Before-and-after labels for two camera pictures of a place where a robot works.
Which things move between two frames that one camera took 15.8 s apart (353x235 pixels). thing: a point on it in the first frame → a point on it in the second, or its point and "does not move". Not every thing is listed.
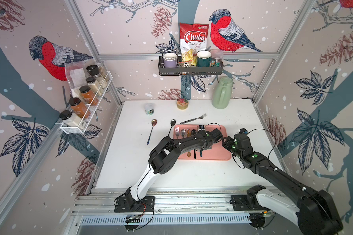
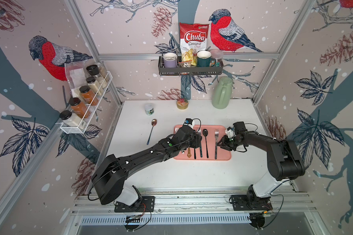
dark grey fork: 200,117 → 216,132
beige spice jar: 94,85 does not move
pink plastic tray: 217,152 does not move
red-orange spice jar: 88,95 does not move
